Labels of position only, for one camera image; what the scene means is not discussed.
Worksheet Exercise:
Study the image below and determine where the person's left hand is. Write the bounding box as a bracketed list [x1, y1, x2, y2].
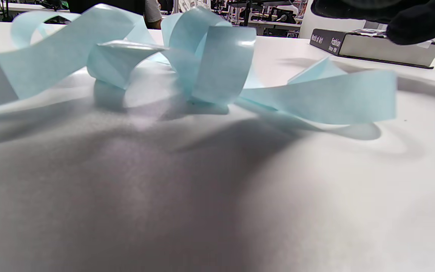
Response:
[311, 0, 435, 46]

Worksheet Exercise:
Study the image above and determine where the black photo book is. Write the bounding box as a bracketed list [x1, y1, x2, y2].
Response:
[310, 28, 435, 70]

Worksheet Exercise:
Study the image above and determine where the light blue label roll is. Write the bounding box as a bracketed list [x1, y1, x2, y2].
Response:
[0, 4, 397, 126]

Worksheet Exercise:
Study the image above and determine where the cluttered equipment shelf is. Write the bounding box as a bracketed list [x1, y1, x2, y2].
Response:
[210, 0, 309, 38]

